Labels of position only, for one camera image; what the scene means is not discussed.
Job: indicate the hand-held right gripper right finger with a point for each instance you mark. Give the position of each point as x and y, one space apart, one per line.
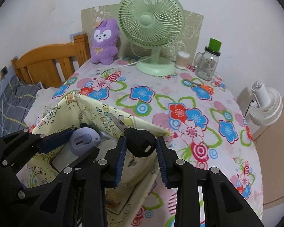
163 163

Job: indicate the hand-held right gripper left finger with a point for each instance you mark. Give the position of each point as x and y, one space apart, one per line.
119 163

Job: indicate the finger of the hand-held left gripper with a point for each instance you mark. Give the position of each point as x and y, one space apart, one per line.
88 157
56 140

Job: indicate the white round ball object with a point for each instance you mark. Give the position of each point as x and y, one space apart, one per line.
80 141

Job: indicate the black key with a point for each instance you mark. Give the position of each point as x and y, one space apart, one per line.
139 141

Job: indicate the yellow printed storage box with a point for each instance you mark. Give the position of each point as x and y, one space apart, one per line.
97 111

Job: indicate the white cloth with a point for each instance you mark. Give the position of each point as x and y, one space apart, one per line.
37 106

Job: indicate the blue plaid blanket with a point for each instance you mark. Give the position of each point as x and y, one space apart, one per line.
11 104

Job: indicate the floral tablecloth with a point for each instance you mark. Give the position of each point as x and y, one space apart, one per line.
161 87

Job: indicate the wooden bed headboard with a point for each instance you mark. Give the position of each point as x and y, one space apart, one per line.
42 63

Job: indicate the purple plush toy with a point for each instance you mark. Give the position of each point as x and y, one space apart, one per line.
104 49

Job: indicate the cotton swab jar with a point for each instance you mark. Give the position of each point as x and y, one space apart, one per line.
182 61

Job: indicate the glass jar mug green lid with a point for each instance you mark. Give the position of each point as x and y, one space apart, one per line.
207 66

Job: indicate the white floor fan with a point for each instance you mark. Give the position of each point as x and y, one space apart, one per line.
267 106

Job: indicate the beige door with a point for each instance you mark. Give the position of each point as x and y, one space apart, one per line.
281 146

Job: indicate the beige printed board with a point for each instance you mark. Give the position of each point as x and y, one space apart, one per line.
194 26

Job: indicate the green desk fan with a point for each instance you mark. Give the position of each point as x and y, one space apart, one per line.
145 20

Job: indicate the dark wall socket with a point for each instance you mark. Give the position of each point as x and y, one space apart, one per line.
4 71

